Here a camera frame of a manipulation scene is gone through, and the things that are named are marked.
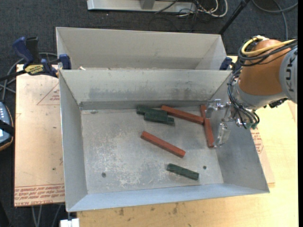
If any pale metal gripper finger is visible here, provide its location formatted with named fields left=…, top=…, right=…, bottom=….
left=205, top=99, right=229, bottom=119
left=214, top=118, right=232, bottom=148

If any red-brown flat block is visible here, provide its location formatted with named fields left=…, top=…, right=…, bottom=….
left=199, top=104, right=215, bottom=149
left=140, top=131, right=187, bottom=159
left=160, top=105, right=205, bottom=125

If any grey metal bin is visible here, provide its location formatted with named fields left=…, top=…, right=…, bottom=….
left=55, top=26, right=270, bottom=213

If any brown cardboard board, red print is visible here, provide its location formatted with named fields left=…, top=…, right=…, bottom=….
left=13, top=64, right=276, bottom=208

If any black cylinder on white bracket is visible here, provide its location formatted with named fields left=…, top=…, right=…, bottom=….
left=268, top=97, right=289, bottom=108

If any dark green flat block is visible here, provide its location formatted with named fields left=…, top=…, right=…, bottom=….
left=166, top=163, right=200, bottom=181
left=143, top=111, right=176, bottom=126
left=136, top=105, right=167, bottom=116

